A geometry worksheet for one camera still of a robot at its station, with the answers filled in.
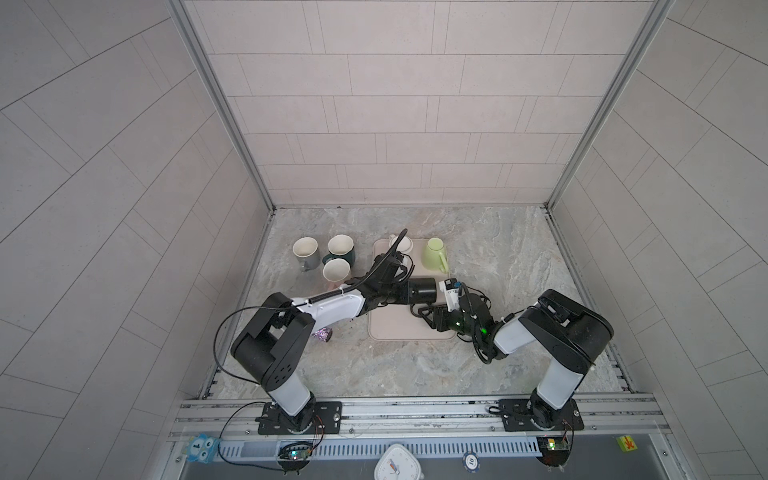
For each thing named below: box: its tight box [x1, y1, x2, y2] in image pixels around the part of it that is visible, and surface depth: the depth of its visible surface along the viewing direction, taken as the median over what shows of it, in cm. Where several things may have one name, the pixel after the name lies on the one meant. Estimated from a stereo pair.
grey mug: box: [292, 236, 321, 272], surface depth 93 cm
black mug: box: [408, 277, 437, 317], surface depth 88 cm
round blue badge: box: [463, 452, 480, 472], surface depth 67 cm
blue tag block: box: [186, 433, 220, 464], surface depth 67 cm
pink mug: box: [322, 258, 351, 290], surface depth 90 cm
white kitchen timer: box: [374, 443, 425, 480], surface depth 64 cm
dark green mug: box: [322, 234, 356, 266], surface depth 93 cm
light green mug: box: [422, 237, 449, 274], surface depth 96 cm
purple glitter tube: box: [311, 327, 333, 342], surface depth 84 cm
